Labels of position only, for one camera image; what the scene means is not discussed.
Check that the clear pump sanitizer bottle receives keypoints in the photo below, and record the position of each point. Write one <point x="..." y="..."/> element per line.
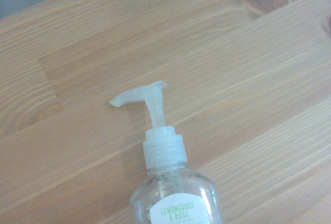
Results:
<point x="165" y="154"/>

